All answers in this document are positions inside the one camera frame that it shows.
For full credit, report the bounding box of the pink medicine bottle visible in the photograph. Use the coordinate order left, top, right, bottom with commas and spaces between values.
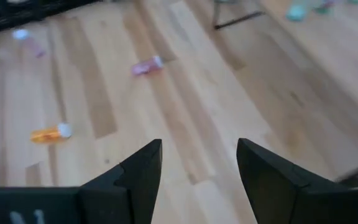
131, 55, 164, 77
12, 29, 47, 59

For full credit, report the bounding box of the small orange medicine bottle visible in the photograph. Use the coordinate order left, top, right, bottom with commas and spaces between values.
29, 122, 73, 144

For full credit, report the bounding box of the green medicine bottle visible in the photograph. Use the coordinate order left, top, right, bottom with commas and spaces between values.
312, 0, 335, 15
285, 2, 310, 22

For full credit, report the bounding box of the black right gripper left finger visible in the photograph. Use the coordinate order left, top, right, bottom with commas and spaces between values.
0, 138, 163, 224

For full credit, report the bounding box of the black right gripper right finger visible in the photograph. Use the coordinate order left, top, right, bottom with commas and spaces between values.
236, 138, 358, 224

